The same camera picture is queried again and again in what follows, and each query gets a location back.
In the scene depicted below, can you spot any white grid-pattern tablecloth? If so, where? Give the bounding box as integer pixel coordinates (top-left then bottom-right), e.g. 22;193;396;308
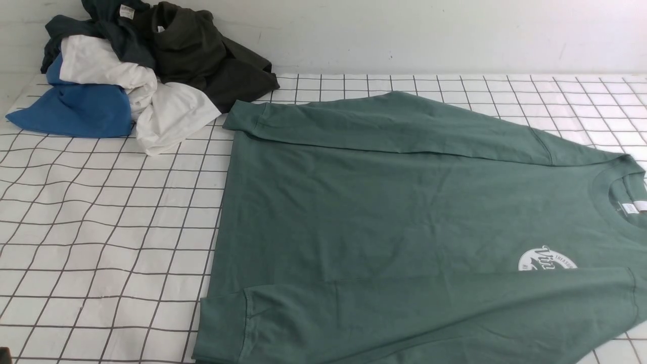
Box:
1;74;646;363

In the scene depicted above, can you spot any green long-sleeved shirt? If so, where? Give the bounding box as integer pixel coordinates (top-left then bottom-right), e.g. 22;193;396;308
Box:
192;92;645;363

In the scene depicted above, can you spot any dark olive shirt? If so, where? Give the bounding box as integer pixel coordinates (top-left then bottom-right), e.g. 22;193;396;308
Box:
133;2;280;114

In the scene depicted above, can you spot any blue shirt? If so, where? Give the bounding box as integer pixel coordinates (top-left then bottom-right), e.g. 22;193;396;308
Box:
6;55;132;139

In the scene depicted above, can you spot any dark navy shirt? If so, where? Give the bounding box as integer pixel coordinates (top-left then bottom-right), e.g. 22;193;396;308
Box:
40;1;156;74

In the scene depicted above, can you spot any white shirt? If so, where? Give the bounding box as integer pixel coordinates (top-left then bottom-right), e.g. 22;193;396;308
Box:
60;35;220;155

